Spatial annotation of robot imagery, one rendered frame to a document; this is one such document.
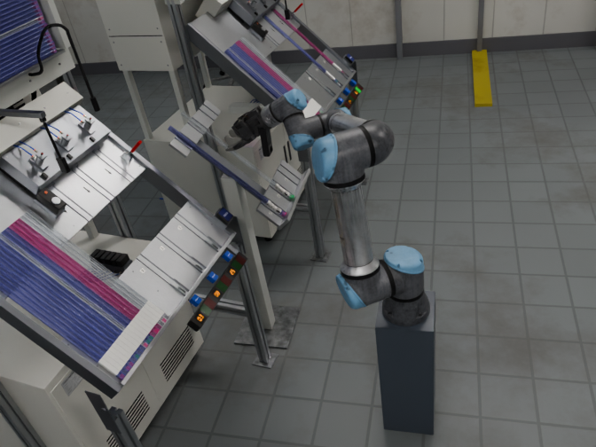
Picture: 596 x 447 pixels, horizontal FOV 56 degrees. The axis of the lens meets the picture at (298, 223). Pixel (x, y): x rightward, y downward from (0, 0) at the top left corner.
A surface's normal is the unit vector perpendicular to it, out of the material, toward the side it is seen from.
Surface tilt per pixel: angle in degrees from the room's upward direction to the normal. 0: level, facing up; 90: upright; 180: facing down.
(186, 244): 43
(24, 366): 0
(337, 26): 90
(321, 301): 0
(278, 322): 0
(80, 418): 90
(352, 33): 90
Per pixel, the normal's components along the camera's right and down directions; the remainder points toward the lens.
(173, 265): 0.53, -0.50
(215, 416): -0.15, -0.80
